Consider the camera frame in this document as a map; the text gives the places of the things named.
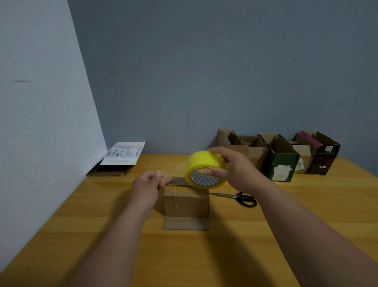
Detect person's right hand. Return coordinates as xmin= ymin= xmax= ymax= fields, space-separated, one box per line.
xmin=205 ymin=146 xmax=269 ymax=194

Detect person's left hand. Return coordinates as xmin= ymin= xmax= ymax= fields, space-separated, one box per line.
xmin=128 ymin=170 xmax=173 ymax=221

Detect brown carton with label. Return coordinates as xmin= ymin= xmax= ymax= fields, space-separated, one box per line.
xmin=238 ymin=135 xmax=269 ymax=172

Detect black scissors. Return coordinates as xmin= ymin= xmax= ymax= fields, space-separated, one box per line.
xmin=209 ymin=191 xmax=258 ymax=208

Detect plain brown carton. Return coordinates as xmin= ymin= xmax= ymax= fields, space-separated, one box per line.
xmin=217 ymin=129 xmax=248 ymax=156

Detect yellow tape roll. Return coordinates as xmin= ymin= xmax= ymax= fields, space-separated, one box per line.
xmin=161 ymin=150 xmax=228 ymax=190

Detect black box white label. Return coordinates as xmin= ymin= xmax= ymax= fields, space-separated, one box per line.
xmin=86 ymin=141 xmax=146 ymax=177

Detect green box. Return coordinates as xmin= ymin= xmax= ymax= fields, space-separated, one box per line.
xmin=257 ymin=133 xmax=301 ymax=183

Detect small brown cardboard box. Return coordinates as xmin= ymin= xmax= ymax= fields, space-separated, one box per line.
xmin=289 ymin=141 xmax=313 ymax=174

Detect pink and black carton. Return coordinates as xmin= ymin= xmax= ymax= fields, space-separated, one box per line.
xmin=292 ymin=130 xmax=342 ymax=175

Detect person's right forearm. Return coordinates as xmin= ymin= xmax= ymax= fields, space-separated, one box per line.
xmin=252 ymin=179 xmax=378 ymax=287

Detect person's left forearm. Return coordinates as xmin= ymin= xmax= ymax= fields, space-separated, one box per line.
xmin=63 ymin=204 xmax=148 ymax=287

